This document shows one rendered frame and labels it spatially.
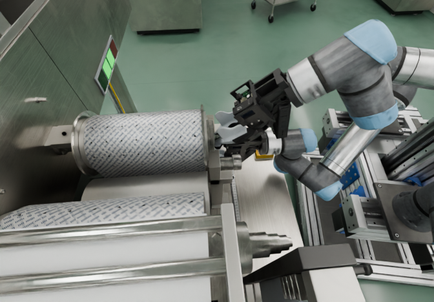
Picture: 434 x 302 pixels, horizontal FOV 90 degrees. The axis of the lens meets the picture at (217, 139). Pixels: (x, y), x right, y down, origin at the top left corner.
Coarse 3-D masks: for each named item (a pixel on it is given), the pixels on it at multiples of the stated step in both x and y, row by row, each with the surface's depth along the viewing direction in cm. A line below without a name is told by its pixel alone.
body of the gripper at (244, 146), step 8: (264, 136) 61; (224, 144) 68; (232, 144) 61; (240, 144) 61; (248, 144) 63; (256, 144) 63; (264, 144) 63; (232, 152) 64; (240, 152) 63; (264, 152) 64
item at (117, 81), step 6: (114, 66) 123; (114, 72) 124; (114, 78) 127; (120, 78) 130; (114, 84) 131; (120, 84) 131; (114, 90) 135; (120, 90) 135; (126, 90) 139; (120, 96) 139; (126, 96) 139; (120, 102) 143; (126, 102) 143; (132, 102) 150; (126, 108) 148; (132, 108) 149
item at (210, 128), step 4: (208, 120) 50; (208, 124) 48; (212, 124) 48; (208, 128) 47; (212, 128) 47; (208, 132) 47; (212, 132) 47; (208, 136) 47; (212, 136) 47; (208, 140) 47; (212, 140) 47; (208, 144) 47; (212, 144) 47; (208, 148) 48; (212, 148) 48
